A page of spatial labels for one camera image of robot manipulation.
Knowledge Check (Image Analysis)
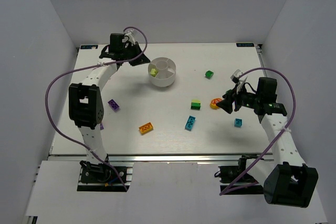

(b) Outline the yellow orange patterned lego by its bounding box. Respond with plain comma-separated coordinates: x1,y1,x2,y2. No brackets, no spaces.
209,98,222,110

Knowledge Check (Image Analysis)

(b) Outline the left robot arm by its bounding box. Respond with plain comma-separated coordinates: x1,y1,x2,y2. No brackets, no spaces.
68,29,150,164

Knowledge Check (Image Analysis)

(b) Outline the long teal lego brick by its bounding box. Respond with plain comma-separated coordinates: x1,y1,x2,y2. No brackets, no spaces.
185,115,196,131

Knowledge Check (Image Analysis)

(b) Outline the blue label corner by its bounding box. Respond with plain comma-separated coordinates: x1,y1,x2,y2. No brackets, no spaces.
80,45,98,50
236,42,255,47

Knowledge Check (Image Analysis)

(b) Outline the aluminium front rail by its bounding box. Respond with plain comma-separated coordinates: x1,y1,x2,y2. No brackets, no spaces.
48,154,274,162

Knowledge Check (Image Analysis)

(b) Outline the green sloped lego brick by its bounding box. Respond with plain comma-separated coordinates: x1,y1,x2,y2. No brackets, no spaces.
205,70,214,79

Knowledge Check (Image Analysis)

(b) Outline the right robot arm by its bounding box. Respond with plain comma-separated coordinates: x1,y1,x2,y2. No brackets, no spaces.
216,77,318,208

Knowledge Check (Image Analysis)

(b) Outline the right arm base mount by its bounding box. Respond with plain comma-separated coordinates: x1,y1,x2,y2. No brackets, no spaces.
214,154,263,195

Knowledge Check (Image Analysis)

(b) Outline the white round divided container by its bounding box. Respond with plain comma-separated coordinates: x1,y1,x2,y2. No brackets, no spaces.
148,57,176,88

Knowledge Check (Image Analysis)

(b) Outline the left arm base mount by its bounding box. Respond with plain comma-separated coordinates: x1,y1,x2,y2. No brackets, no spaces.
77,161,131,193

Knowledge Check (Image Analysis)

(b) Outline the small teal lego brick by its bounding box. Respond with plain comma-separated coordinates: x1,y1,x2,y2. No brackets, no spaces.
234,119,243,127

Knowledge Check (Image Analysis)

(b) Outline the orange rectangular lego brick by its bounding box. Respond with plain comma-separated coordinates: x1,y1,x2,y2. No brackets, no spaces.
139,122,154,135

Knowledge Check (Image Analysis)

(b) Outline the dark green curved lego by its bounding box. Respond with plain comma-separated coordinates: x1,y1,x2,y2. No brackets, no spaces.
191,102,201,110

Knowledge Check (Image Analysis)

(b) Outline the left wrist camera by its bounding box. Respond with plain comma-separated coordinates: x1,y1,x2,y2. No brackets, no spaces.
123,28,139,45

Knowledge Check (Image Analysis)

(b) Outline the purple rectangular lego brick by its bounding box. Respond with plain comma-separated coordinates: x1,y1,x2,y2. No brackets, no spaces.
108,99,120,112

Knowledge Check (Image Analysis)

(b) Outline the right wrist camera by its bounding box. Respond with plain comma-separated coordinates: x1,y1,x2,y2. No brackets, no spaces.
230,69,247,94

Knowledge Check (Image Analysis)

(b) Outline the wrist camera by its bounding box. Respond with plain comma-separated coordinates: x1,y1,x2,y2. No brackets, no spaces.
123,28,139,45
230,69,247,94

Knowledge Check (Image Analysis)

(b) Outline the lime square lego brick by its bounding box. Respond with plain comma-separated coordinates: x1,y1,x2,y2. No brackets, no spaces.
149,68,158,77

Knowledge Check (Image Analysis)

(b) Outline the blue label left corner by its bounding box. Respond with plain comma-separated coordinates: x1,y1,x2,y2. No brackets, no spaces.
80,45,98,50

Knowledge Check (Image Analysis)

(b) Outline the blue label right corner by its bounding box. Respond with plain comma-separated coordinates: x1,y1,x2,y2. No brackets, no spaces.
236,42,255,47

